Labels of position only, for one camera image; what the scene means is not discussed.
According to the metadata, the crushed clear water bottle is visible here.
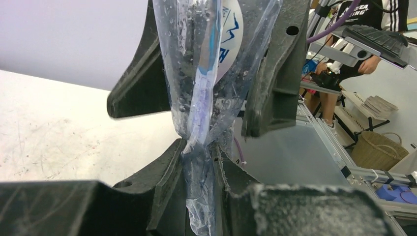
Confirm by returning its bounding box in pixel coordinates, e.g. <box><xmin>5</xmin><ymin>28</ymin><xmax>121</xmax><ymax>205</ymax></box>
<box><xmin>153</xmin><ymin>0</ymin><xmax>283</xmax><ymax>236</ymax></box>

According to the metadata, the person in background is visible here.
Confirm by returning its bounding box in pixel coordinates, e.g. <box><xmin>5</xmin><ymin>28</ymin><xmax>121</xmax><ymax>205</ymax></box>
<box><xmin>304</xmin><ymin>0</ymin><xmax>410</xmax><ymax>136</ymax></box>

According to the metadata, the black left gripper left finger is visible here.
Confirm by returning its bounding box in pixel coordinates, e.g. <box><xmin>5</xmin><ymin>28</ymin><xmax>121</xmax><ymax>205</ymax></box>
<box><xmin>0</xmin><ymin>139</ymin><xmax>187</xmax><ymax>236</ymax></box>

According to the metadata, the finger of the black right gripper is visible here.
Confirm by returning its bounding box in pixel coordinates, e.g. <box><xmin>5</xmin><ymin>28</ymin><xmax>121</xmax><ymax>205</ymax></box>
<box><xmin>241</xmin><ymin>0</ymin><xmax>309</xmax><ymax>138</ymax></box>
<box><xmin>107</xmin><ymin>0</ymin><xmax>170</xmax><ymax>118</ymax></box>

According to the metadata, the stack of books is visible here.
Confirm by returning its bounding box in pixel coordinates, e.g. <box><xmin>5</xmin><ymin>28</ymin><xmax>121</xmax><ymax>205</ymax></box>
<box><xmin>362</xmin><ymin>96</ymin><xmax>398</xmax><ymax>119</ymax></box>

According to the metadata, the woven basket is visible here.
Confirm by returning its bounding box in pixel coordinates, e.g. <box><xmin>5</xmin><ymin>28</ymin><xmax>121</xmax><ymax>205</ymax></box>
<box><xmin>350</xmin><ymin>131</ymin><xmax>409</xmax><ymax>171</ymax></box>

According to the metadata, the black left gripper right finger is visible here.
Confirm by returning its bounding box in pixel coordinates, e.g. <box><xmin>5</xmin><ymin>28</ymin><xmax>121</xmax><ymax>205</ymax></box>
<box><xmin>213</xmin><ymin>147</ymin><xmax>394</xmax><ymax>236</ymax></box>

